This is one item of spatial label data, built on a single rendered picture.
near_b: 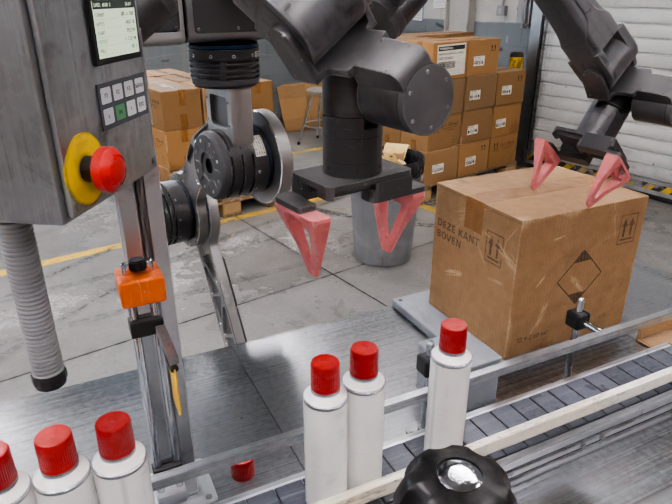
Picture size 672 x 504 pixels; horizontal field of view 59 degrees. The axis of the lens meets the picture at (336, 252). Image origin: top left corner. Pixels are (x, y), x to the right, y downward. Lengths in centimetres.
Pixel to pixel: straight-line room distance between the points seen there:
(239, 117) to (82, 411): 60
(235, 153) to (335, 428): 67
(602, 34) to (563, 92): 448
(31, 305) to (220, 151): 63
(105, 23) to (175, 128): 343
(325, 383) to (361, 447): 12
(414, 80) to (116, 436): 42
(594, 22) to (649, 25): 413
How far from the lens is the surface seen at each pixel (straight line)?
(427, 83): 49
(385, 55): 49
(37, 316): 66
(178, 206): 167
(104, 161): 51
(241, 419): 100
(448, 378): 76
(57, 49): 51
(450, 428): 81
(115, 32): 58
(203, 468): 74
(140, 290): 63
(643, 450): 104
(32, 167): 52
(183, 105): 398
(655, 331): 135
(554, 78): 547
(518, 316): 109
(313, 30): 50
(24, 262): 63
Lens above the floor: 146
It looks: 24 degrees down
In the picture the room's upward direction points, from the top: straight up
